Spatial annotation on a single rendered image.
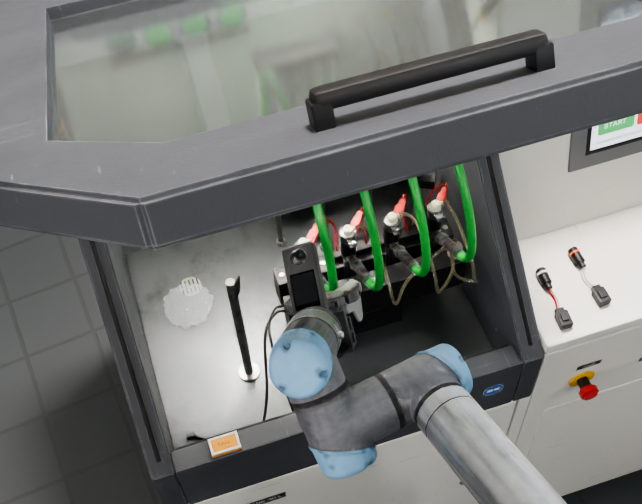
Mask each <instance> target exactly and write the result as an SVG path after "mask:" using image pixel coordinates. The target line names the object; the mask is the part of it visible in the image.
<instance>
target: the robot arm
mask: <svg viewBox="0 0 642 504"><path fill-rule="evenodd" d="M282 257H283V262H284V268H285V273H286V278H287V283H288V289H289V294H290V298H289V299H288V300H287V301H286V306H287V310H288V314H289V315H294V316H293V317H292V319H291V320H290V322H289V323H288V325H287V326H286V328H285V330H284V331H283V333H282V335H281V336H280V337H279V338H278V339H277V340H276V342H275V343H274V345H273V347H272V350H271V353H270V358H269V362H268V373H269V377H270V379H271V382H272V383H273V385H274V386H275V388H277V389H278V390H279V391H280V392H281V393H283V394H284V395H286V396H288V398H289V401H290V403H292V406H293V408H294V410H295V413H296V415H297V417H298V420H299V422H300V424H301V427H302V429H303V431H304V434H305V436H306V439H307V441H308V443H309V445H308V447H309V449H310V450H311V451H312V452H313V454H314V457H315V459H316V461H317V463H318V465H319V467H320V469H321V471H322V473H323V474H324V475H326V476H327V477H329V478H333V479H342V478H347V477H350V476H353V475H356V474H358V473H360V472H362V471H364V470H365V469H366V468H367V467H368V466H370V465H372V464H373V463H374V462H375V460H376V458H377V450H376V444H375V442H376V441H378V440H380V439H382V438H384V437H386V436H388V435H390V434H392V433H394V432H396V431H398V430H400V429H402V428H404V427H406V426H408V425H410V424H412V423H414V422H415V424H416V425H417V426H418V427H419V429H420V430H421V431H422V432H423V433H424V435H425V436H426V437H427V438H428V440H429V441H430V442H431V444H432V445H433V446H434V447H435V449H436V450H437V451H438V452H439V454H440V455H441V456H442V458H443V459H444V460H445V461H446V463H447V464H448V465H449V466H450V468H451V469H452V470H453V472H454V473H455V474H456V475H457V477H458V478H459V479H460V481H461V482H462V483H463V484H464V486H465V487H466V488H467V489H468V491H469V492H470V493H471V495H472V496H473V497H474V498H475V500H476V501H477V502H478V503H479V504H567V503H566V502H565V501H564V500H563V499H562V497H561V496H560V495H559V494H558V493H557V492H556V491H555V490H554V488H553V487H552V486H551V485H550V484H549V483H548V482H547V481H546V479H545V478H544V477H543V476H542V475H541V474H540V473H539V472H538V470H537V469H536V468H535V467H534V466H533V465H532V464H531V463H530V461H529V460H528V459H527V458H526V457H525V456H524V455H523V454H522V452H521V451H520V450H519V449H518V448H517V447H516V446H515V445H514V444H513V442H512V441H511V440H510V439H509V438H508V437H507V436H506V435H505V433H504V432H503V431H502V430H501V429H500V428H499V427H498V426H497V424H496V423H495V422H494V421H493V420H492V419H491V418H490V417H489V415H488V414H487V413H486V412H485V411H484V410H483V409H482V408H481V406H480V405H479V404H478V403H477V402H476V401H475V400H474V399H473V397H472V396H471V395H470V394H469V393H470V392H471V391H472V388H473V381H472V376H471V373H470V370H469V368H468V366H467V364H466V362H464V360H463V359H462V356H461V354H460V353H459V352H458V351H457V350H456V349H455V348H454V347H453V346H451V345H449V344H439V345H437V346H434V347H432V348H430V349H428V350H425V351H420V352H417V353H416V354H414V355H413V357H411V358H409V359H406V360H404V361H402V362H400V363H398V364H396V365H394V366H392V367H390V368H388V369H386V370H384V371H382V372H380V373H378V374H376V375H374V376H372V377H370V378H367V379H365V380H363V381H361V382H359V383H357V384H355V385H353V386H351V387H350V385H349V383H348V381H347V378H346V377H345V375H344V373H343V371H342V368H341V366H340V363H339V361H338V359H337V358H341V357H342V356H343V355H342V354H346V353H351V352H354V349H355V346H356V343H357V340H356V336H355V332H354V328H353V326H352V322H351V318H350V316H348V317H347V316H346V314H349V313H351V312H352V313H353V314H354V316H355V318H356V320H357V321H358V322H360V321H362V319H363V311H362V303H361V296H360V295H361V292H362V287H361V283H360V282H358V281H356V280H354V279H349V280H348V282H347V283H345V285H344V286H342V287H340V288H337V289H336V290H335V291H330V292H325V288H324V283H323V278H322V273H321V268H320V263H319V258H318V253H317V249H316V246H315V245H314V244H313V243H312V242H311V241H308V242H304V243H301V244H297V245H294V246H290V247H287V248H284V249H283V250H282ZM339 356H340V357H339Z"/></svg>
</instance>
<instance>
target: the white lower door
mask: <svg viewBox="0 0 642 504"><path fill-rule="evenodd" d="M515 405H516V401H513V400H511V402H509V403H506V404H503V405H500V406H497V407H494V408H491V409H487V410H484V411H485V412H486V413H487V414H488V415H489V417H490V418H491V419H492V420H493V421H494V422H495V423H496V424H497V426H498V427H499V428H500V429H501V430H502V431H503V432H504V433H505V435H506V434H507V431H508V428H509V425H510V421H511V418H512V415H513V411H514V408H515ZM376 450H377V458H376V460H375V462H374V463H373V464H372V465H370V466H368V467H367V468H366V469H365V470H364V471H362V472H360V473H358V474H356V475H353V476H350V477H347V478H342V479H333V478H329V477H327V476H326V475H324V474H323V473H322V471H321V469H320V467H319V465H318V464H316V465H313V466H310V467H307V468H304V469H301V470H298V471H295V472H291V473H288V474H285V475H282V476H279V477H276V478H273V479H270V480H267V481H263V482H260V483H257V484H254V485H251V486H248V487H245V488H242V489H239V490H235V491H232V492H229V493H226V494H223V495H220V496H217V497H214V498H210V499H207V500H204V501H201V502H198V503H195V504H479V503H478V502H477V501H476V500H475V498H474V497H473V496H472V495H471V493H470V492H469V491H468V489H467V488H466V487H465V486H464V484H463V483H462V482H461V481H460V479H459V478H458V477H457V475H456V474H455V473H454V472H453V470H452V469H451V468H450V466H449V465H448V464H447V463H446V461H445V460H444V459H443V458H442V456H441V455H440V454H439V452H438V451H437V450H436V449H435V447H434V446H433V445H432V444H431V442H430V441H429V440H428V438H427V437H426V436H425V435H424V433H423V432H422V431H419V432H416V433H413V434H410V435H407V436H403V437H400V438H397V439H394V440H391V441H388V442H385V443H382V444H379V445H376Z"/></svg>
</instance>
